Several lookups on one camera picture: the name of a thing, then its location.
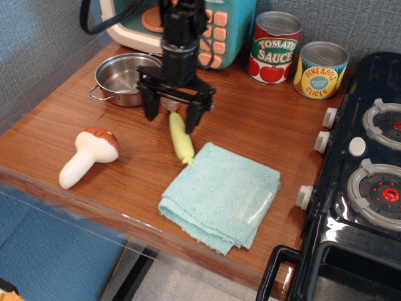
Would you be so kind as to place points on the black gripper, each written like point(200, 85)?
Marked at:
point(176, 80)

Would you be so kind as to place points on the spoon with yellow-green handle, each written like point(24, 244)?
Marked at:
point(182, 142)

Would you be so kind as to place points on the small steel pot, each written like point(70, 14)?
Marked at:
point(117, 77)

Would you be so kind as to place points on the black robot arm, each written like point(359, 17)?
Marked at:
point(183, 24)

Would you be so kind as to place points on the light blue cloth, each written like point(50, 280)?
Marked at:
point(221, 199)

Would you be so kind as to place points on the teal toy microwave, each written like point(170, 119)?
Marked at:
point(229, 26)

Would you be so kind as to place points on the toy mushroom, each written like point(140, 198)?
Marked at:
point(93, 145)

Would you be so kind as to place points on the tomato sauce can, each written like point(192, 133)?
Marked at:
point(275, 39)

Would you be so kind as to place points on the pineapple slices can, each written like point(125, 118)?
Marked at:
point(320, 70)

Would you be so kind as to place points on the black toy stove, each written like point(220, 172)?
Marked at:
point(351, 234)

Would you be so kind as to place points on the orange plush object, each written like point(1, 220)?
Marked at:
point(9, 293)

